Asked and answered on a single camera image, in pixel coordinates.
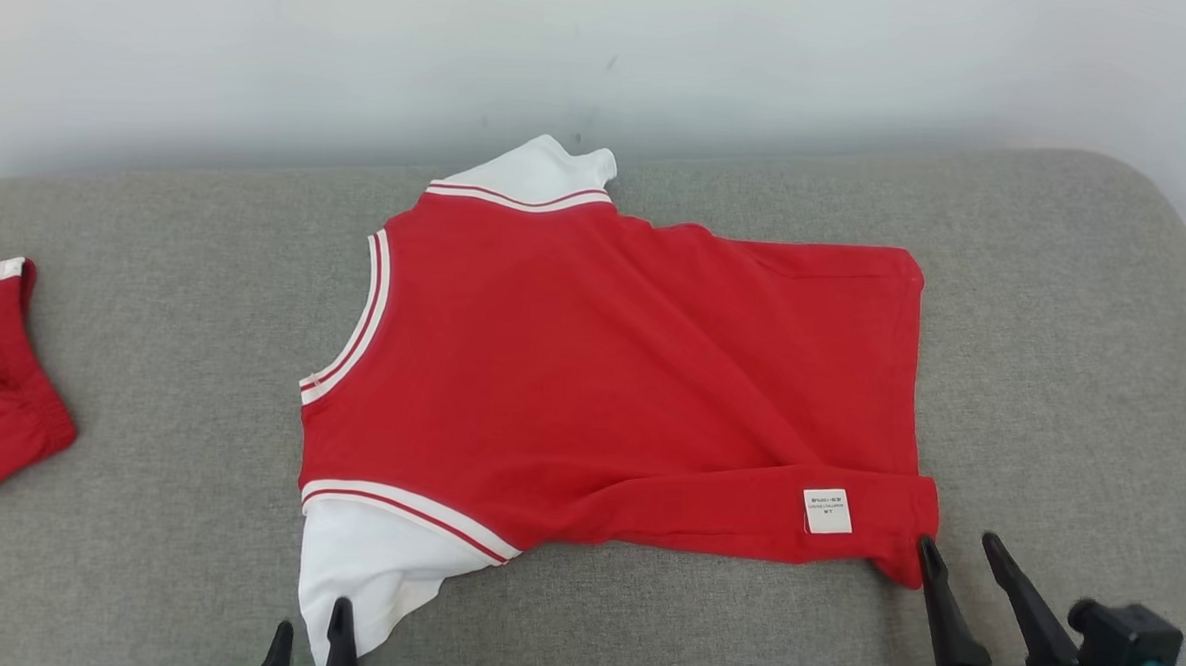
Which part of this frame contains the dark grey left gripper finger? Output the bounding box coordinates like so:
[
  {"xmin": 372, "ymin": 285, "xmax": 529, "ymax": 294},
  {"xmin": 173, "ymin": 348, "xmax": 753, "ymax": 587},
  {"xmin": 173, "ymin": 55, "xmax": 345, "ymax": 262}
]
[
  {"xmin": 323, "ymin": 598, "xmax": 362, "ymax": 666},
  {"xmin": 256, "ymin": 620, "xmax": 295, "ymax": 666}
]

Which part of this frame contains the red jersey with white sleeves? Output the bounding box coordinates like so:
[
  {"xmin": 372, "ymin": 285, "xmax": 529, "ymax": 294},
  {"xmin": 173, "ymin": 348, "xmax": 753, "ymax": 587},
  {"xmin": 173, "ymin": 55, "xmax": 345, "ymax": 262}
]
[{"xmin": 286, "ymin": 123, "xmax": 956, "ymax": 666}]

